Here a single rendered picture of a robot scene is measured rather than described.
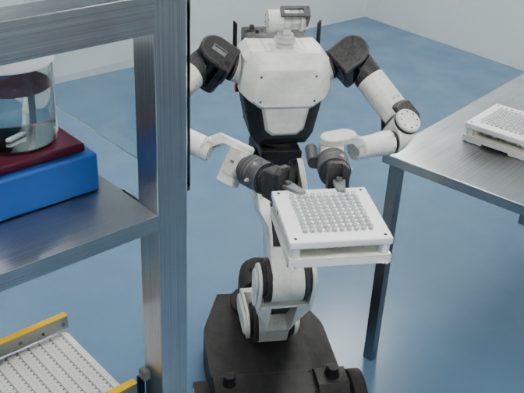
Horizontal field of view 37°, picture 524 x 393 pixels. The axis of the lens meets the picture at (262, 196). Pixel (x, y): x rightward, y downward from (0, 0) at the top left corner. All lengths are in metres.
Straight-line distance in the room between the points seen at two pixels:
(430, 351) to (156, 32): 2.29
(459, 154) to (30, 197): 1.72
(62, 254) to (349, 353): 2.05
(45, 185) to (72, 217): 0.07
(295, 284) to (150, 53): 1.36
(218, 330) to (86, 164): 1.67
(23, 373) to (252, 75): 1.09
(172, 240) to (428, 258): 2.53
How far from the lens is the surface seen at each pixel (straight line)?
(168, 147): 1.27
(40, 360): 1.73
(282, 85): 2.31
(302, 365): 2.82
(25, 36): 1.09
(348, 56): 2.39
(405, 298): 3.50
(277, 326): 2.71
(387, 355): 3.18
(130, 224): 1.30
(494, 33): 6.59
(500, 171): 2.66
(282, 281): 2.43
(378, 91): 2.37
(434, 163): 2.64
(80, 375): 1.68
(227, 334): 2.93
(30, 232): 1.30
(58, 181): 1.35
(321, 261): 1.81
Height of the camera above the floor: 2.02
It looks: 29 degrees down
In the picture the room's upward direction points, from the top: 3 degrees clockwise
